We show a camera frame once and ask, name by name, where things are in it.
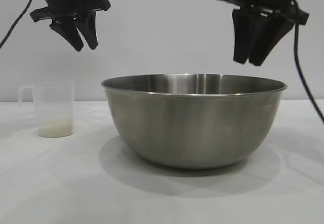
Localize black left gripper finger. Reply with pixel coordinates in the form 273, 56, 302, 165
74, 11, 99, 50
49, 18, 85, 52

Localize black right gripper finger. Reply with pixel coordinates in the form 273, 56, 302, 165
248, 13, 296, 66
232, 7, 256, 64

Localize clear plastic measuring cup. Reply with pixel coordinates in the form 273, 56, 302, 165
17, 81, 76, 138

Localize white rice grains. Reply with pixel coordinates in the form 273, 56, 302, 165
38, 119, 74, 138

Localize stainless steel mixing bowl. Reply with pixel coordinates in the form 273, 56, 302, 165
101, 73, 289, 169

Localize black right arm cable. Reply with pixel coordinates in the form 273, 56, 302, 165
291, 0, 324, 126

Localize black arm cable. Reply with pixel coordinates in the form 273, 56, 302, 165
0, 0, 38, 50
291, 0, 324, 126

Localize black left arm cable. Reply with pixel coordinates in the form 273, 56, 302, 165
0, 0, 38, 50

